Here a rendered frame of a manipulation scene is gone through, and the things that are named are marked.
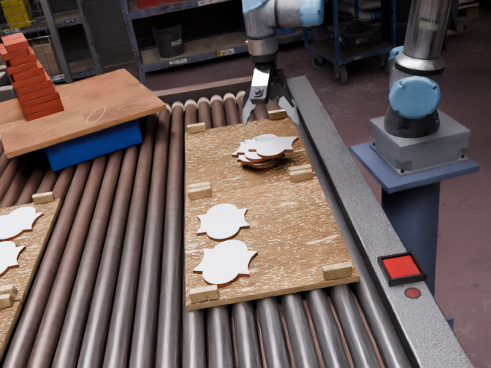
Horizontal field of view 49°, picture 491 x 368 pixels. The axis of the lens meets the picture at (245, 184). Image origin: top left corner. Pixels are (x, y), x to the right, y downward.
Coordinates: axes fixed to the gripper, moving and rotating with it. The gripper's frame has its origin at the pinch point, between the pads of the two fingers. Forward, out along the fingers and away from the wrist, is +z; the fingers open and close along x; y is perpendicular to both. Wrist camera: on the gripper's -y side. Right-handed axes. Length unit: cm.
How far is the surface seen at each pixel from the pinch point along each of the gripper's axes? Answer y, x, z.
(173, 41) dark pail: 349, 188, 76
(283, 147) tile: -3.1, -3.9, 4.6
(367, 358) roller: -64, -30, 13
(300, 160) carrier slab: 1.5, -7.0, 11.0
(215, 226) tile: -32.6, 6.8, 9.9
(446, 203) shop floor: 124, -54, 105
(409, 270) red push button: -42, -37, 12
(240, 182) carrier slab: -11.2, 6.9, 11.0
